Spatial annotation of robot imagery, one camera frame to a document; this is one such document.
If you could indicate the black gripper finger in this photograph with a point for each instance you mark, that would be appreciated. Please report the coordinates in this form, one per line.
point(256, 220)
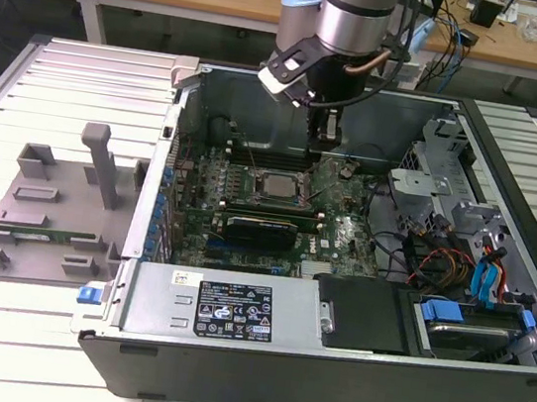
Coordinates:
point(315, 132)

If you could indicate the silver CPU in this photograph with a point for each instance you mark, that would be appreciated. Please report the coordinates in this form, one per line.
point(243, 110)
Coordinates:
point(278, 186)

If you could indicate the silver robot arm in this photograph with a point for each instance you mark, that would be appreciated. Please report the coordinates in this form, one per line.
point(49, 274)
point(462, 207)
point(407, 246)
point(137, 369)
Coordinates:
point(357, 13)

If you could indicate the square CPU socket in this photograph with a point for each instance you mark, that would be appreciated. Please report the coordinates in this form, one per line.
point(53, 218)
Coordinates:
point(253, 186)

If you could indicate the black RAM slot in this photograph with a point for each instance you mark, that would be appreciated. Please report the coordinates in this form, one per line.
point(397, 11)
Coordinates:
point(278, 165)
point(280, 152)
point(280, 156)
point(279, 161)

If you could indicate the round coin cell battery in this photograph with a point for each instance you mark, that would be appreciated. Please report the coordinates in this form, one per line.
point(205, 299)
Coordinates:
point(347, 171)

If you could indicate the thin metal locking lever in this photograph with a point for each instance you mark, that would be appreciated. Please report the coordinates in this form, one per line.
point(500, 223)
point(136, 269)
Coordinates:
point(250, 153)

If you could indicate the green motherboard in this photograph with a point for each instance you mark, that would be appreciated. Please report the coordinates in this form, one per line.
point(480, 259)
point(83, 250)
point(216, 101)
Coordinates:
point(345, 222)

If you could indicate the black round speaker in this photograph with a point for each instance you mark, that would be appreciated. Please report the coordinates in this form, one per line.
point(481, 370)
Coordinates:
point(218, 130)

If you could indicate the metal disk bay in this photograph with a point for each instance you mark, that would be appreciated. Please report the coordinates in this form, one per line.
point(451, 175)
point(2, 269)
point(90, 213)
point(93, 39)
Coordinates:
point(416, 182)

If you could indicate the black graphics card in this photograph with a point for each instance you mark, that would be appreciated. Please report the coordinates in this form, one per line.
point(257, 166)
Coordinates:
point(259, 233)

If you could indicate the tall black box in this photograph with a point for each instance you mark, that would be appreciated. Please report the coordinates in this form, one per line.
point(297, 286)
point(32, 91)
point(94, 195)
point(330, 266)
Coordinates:
point(439, 0)

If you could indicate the small silver heatsink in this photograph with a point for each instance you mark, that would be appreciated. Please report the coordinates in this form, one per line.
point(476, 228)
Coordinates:
point(317, 269)

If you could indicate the small black adapter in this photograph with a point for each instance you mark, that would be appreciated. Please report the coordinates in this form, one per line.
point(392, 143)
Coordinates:
point(469, 37)

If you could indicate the blue card retention clip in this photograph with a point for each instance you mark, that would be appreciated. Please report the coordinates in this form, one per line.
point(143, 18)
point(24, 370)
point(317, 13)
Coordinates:
point(168, 177)
point(147, 245)
point(160, 202)
point(151, 231)
point(155, 216)

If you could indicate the small black box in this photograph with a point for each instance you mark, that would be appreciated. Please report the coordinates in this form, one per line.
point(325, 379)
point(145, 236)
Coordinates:
point(485, 14)

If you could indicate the grey power supply unit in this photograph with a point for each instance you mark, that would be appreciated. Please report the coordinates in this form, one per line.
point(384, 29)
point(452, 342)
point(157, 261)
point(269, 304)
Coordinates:
point(155, 295)

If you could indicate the black PC case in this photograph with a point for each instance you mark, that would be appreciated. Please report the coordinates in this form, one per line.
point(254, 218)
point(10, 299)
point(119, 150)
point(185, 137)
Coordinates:
point(274, 377)

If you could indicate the hard disk in blue carrier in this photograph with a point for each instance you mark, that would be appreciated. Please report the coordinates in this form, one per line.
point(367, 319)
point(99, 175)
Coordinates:
point(469, 341)

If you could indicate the green RAM stick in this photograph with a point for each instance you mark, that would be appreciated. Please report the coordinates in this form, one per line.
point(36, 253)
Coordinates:
point(74, 236)

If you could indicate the grey parts rack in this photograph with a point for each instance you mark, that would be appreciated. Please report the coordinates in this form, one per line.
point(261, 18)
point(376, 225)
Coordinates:
point(66, 217)

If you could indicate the blue case latch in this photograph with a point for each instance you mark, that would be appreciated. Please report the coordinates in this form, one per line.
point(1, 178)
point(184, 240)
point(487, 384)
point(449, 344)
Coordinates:
point(87, 295)

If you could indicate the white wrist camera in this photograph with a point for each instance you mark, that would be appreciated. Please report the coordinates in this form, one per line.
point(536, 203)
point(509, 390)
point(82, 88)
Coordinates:
point(278, 80)

